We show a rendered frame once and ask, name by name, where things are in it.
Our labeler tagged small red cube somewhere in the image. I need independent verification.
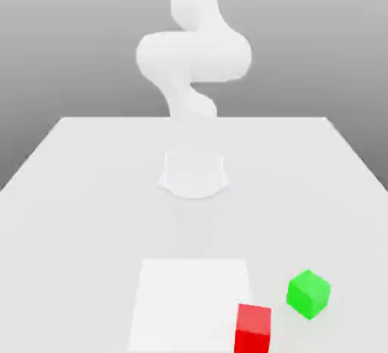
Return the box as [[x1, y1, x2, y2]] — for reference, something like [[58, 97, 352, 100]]
[[233, 303, 273, 353]]

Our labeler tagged small green cube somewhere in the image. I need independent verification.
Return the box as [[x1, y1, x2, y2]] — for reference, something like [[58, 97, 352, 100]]
[[286, 268, 332, 320]]

